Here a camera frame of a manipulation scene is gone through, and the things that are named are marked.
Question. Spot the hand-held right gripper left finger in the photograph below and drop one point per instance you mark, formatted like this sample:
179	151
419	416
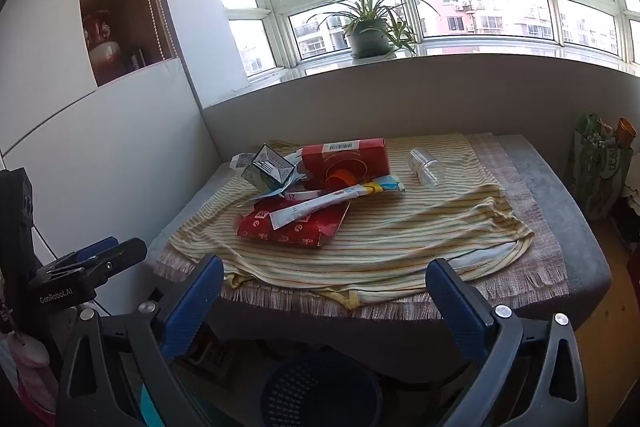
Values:
196	299

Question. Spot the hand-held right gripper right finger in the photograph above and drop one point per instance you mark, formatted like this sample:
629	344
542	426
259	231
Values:
457	307

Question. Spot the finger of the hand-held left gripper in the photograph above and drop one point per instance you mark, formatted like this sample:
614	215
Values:
122	257
95	249

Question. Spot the blue plastic basket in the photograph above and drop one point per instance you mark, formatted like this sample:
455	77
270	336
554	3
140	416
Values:
325	392

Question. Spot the orange plastic cup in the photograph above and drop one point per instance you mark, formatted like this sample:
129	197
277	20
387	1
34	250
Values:
340	179

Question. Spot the pale pink cloth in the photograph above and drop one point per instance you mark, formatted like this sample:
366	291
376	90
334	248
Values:
32	372

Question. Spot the yellow striped cloth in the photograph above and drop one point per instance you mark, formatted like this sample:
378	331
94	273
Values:
400	227

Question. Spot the red printed wrapper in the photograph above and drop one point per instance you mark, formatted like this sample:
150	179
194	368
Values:
300	231

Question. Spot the white cabinet with wooden shelves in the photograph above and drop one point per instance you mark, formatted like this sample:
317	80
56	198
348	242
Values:
125	117

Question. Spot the fringed woven mat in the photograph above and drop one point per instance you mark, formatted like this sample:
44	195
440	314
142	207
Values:
525	187

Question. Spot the grey blanket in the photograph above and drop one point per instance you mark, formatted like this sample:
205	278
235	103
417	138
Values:
565	217

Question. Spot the clear plastic cup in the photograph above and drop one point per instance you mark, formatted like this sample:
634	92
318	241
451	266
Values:
427	167

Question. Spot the white paper label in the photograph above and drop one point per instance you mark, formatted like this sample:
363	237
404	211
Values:
241	161

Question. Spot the crumpled white blue paper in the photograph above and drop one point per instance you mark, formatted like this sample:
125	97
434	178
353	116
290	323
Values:
295	189

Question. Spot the grey green small carton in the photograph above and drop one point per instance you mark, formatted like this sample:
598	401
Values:
265	167

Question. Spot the white toothpaste tube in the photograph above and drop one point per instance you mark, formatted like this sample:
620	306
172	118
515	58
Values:
320	202

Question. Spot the red cardboard box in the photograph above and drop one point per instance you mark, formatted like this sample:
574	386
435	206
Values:
360	163

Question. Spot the green tote bag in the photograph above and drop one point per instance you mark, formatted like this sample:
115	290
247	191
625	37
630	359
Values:
595	177

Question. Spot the red ceramic vase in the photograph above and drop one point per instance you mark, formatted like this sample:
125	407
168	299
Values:
102	52

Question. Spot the orange flower pot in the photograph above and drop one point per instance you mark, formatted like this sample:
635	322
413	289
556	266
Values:
626	132

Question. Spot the potted spider plant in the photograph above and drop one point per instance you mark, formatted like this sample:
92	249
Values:
367	38

